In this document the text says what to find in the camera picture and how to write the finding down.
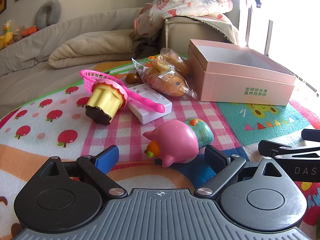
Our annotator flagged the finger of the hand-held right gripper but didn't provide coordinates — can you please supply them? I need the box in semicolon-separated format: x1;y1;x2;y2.
301;129;320;140
258;140;320;160

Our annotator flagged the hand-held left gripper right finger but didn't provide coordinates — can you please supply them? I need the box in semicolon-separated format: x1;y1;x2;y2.
194;145;284;201

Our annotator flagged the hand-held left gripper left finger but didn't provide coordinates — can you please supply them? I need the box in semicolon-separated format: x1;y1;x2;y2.
37;145;128;200

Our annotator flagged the pink bird toy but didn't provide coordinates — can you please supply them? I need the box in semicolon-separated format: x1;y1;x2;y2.
142;120;200;167

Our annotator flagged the yellow cupcake toy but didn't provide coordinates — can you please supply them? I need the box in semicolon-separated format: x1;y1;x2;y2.
85;78;129;125

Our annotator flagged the pink toy net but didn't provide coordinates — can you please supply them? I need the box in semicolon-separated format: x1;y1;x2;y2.
79;69;165;113

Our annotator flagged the pink cardboard box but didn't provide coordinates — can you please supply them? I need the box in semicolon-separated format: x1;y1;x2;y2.
187;39;296;106

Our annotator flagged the brown chestnut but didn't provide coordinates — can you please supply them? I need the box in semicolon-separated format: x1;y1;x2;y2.
125;72;140;85

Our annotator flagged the brown packaged bread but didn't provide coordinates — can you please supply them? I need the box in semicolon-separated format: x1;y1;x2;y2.
140;69;199;100

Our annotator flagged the teal egg toy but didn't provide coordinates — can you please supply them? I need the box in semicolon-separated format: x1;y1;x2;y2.
184;117;214;149

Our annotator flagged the white plastic box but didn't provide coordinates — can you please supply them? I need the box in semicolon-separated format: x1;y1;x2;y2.
120;84;172;125

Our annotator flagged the colourful cartoon play mat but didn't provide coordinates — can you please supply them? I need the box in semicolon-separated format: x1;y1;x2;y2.
0;54;320;230

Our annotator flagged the clear packaged bread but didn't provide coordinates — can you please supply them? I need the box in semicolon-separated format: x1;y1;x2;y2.
159;47;190;77

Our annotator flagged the beige folded blanket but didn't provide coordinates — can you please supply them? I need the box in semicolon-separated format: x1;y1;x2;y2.
48;29;160;69

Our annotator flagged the beige sofa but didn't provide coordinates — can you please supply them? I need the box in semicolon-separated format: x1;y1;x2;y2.
0;7;240;117

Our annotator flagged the grey woven cloth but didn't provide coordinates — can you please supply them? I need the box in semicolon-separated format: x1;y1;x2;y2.
185;15;238;45

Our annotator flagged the orange plush toy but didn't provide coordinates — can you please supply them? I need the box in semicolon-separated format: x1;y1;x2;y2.
22;25;38;37

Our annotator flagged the brown plush toy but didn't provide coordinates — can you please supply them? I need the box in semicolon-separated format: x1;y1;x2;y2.
13;26;25;42

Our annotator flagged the grey neck pillow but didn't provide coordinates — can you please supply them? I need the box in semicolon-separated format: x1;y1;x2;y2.
36;0;62;28

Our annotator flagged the yellow plush toy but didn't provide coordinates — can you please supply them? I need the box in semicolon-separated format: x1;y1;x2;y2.
0;20;13;50

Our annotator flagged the floral print quilt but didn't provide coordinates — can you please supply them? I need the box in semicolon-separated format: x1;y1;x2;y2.
134;0;233;39

